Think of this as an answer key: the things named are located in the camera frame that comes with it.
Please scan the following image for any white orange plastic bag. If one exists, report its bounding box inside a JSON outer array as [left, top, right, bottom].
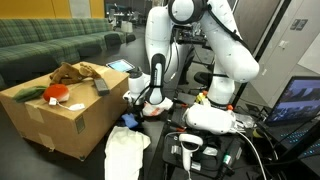
[[142, 98, 173, 116]]

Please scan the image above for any blue sponge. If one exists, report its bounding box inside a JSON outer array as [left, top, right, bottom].
[[121, 113, 138, 128]]

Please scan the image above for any brown plush toy animal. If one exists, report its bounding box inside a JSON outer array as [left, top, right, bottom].
[[50, 62, 101, 85]]

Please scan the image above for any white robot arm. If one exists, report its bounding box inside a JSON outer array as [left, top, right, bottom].
[[126, 0, 259, 107]]

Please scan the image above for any cardboard box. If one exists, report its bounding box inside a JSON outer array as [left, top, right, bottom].
[[0, 64, 129, 160]]

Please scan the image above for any tablet device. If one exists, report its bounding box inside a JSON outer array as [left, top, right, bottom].
[[107, 59, 135, 72]]

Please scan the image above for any white VR headset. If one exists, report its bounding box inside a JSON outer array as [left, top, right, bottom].
[[183, 104, 236, 135]]

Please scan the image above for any grey whiteboard eraser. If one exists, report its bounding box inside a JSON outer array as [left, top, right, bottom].
[[94, 78, 110, 96]]

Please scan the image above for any white VR controller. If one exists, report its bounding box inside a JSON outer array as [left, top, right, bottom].
[[179, 134, 203, 171]]

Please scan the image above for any white towel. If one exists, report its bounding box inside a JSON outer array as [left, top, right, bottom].
[[104, 126, 151, 180]]

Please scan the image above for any green plush vegetable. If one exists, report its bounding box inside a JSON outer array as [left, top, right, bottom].
[[12, 86, 46, 103]]

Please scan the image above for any green plaid sofa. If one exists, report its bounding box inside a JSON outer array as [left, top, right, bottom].
[[0, 17, 128, 88]]

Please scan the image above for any laptop computer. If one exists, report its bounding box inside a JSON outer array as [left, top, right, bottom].
[[258, 76, 320, 150]]

